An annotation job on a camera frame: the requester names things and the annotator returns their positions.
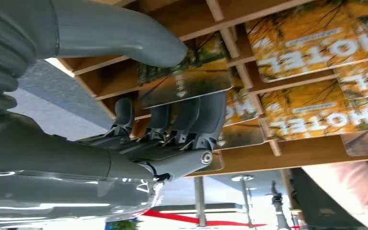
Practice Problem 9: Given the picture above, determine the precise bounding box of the chrome stanchion post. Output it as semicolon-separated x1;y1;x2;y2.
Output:
230;174;255;229
194;176;207;228

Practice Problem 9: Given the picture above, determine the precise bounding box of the dark metal stand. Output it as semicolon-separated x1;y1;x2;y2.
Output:
270;181;291;230

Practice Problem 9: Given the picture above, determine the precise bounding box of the person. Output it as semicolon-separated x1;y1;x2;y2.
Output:
301;159;368;230

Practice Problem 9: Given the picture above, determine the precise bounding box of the black cabinet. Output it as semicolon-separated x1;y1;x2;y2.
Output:
290;167;367;230

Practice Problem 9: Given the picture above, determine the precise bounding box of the wooden card organizer box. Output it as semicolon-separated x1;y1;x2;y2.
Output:
55;0;368;178

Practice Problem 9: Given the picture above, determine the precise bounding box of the green plant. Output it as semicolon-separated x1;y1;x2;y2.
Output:
110;219;139;230

